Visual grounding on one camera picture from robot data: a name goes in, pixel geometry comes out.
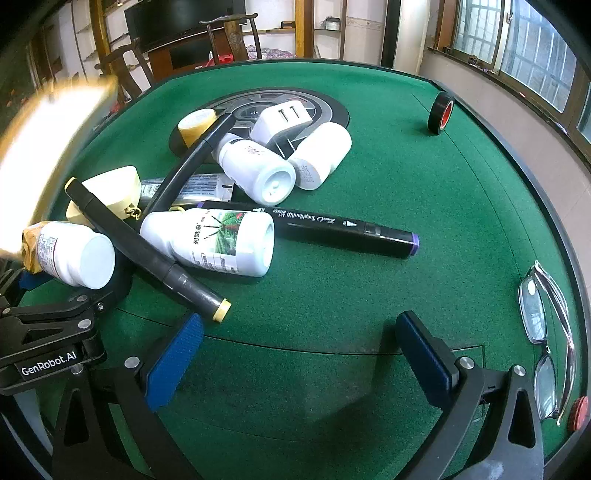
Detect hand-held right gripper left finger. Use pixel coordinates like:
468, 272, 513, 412
53, 314, 205, 480

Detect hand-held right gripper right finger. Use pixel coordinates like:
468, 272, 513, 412
396, 311, 546, 480

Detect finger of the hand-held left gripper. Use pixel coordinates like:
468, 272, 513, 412
8, 271, 136, 343
0, 269, 52, 311

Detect white labelled medicine bottle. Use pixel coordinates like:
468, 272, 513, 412
22, 220, 116, 291

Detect black marker yellow caps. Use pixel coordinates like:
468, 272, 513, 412
64, 178, 232, 324

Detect cream hinged box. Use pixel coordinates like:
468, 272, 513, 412
66, 167, 142, 228

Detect white bottle green label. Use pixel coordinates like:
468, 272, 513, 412
140, 209, 276, 278

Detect black marker purple caps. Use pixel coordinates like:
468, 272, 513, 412
198, 200, 422, 260

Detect ointment tube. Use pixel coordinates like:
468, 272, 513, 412
139, 174, 236, 205

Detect white plastic bottle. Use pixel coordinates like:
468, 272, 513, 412
288, 122, 353, 191
217, 134, 297, 206

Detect black tape roll red core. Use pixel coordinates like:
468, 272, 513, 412
427, 91, 456, 136

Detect white charger plug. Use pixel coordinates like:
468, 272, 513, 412
250, 104, 320, 149

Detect red round button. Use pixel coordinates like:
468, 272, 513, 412
568, 397, 590, 433

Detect black rubber tube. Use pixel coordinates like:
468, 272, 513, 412
143, 113, 237, 217

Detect dark wooden chair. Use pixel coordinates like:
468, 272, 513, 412
199, 11, 263, 65
95, 38, 154, 105

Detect round table centre panel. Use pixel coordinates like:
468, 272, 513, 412
170, 90, 351, 160

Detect black flat television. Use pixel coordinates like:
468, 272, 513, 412
124, 0, 247, 52

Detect metal framed window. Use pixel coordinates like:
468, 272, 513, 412
501, 0, 591, 118
449, 0, 505, 71

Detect patterned cloth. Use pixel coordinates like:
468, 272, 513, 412
245, 44, 296, 61

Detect black vertical pipe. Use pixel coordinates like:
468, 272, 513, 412
381, 0, 403, 70

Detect clear frame eyeglasses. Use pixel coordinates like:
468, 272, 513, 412
517, 261, 579, 424

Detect wooden wall shelf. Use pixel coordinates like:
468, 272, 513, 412
276, 0, 346, 59

